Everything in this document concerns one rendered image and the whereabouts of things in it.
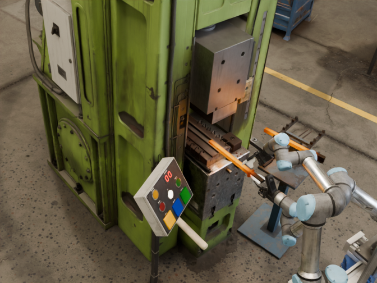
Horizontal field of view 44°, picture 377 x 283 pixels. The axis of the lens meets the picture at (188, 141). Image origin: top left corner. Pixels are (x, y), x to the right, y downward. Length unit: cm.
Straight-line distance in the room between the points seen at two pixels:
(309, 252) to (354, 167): 244
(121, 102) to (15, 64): 296
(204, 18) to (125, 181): 143
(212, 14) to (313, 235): 121
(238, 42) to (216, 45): 13
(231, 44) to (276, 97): 282
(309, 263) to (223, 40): 121
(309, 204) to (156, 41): 106
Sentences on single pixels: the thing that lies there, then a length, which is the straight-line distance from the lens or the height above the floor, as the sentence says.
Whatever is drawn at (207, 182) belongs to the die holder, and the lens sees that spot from 299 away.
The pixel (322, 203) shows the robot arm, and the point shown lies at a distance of 224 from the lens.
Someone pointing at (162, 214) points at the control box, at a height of 106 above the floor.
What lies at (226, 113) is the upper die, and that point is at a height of 130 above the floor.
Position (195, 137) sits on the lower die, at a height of 99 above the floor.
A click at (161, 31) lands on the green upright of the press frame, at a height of 189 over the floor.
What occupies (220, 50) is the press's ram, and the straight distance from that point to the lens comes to 247.
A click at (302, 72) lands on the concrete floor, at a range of 586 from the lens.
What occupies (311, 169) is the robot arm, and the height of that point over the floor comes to 135.
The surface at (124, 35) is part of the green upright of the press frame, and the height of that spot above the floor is 169.
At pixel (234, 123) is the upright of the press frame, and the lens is 321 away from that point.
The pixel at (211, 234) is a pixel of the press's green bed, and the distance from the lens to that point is 361.
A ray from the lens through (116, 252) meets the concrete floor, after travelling 368.
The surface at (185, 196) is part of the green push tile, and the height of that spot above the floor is 101.
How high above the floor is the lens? 300
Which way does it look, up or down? 41 degrees down
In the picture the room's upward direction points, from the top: 5 degrees clockwise
